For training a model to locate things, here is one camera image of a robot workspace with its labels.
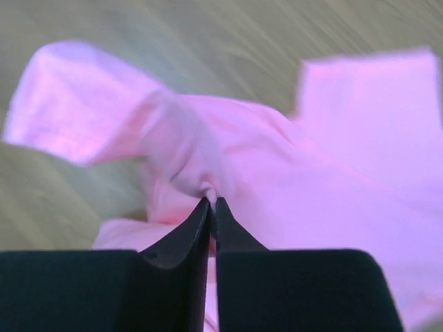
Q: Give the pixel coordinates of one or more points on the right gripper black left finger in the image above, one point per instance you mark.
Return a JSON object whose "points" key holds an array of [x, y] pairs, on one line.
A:
{"points": [[161, 288]]}

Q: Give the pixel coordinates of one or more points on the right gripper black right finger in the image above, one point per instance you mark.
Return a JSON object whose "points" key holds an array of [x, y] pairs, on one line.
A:
{"points": [[296, 290]]}

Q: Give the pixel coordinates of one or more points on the pink t shirt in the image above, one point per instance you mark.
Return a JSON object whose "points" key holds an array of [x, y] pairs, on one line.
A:
{"points": [[357, 165]]}

